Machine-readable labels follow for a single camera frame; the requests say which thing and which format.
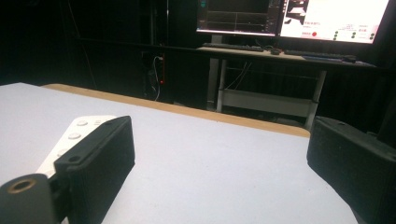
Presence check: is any black keyboard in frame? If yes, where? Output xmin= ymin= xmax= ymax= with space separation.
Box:
xmin=202 ymin=42 xmax=265 ymax=53
xmin=283 ymin=49 xmax=358 ymax=63

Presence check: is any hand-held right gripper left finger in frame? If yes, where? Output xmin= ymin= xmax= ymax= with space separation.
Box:
xmin=53 ymin=115 xmax=136 ymax=224

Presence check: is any white cable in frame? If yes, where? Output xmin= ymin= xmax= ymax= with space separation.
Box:
xmin=150 ymin=55 xmax=163 ymax=102

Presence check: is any white-screen monitor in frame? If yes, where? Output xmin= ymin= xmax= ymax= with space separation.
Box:
xmin=278 ymin=0 xmax=390 ymax=45

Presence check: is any power strip with red light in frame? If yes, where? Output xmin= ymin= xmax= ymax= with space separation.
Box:
xmin=158 ymin=53 xmax=166 ymax=86

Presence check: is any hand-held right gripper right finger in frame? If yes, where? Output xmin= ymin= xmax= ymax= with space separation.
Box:
xmin=306 ymin=115 xmax=396 ymax=224

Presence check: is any wooden desk with metal frame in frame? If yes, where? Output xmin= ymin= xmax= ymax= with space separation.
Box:
xmin=196 ymin=46 xmax=379 ymax=132

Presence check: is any dark-screen monitor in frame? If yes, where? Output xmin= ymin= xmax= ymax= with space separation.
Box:
xmin=195 ymin=0 xmax=283 ymax=37

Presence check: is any white remote control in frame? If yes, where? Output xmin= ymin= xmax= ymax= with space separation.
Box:
xmin=35 ymin=115 xmax=118 ymax=179

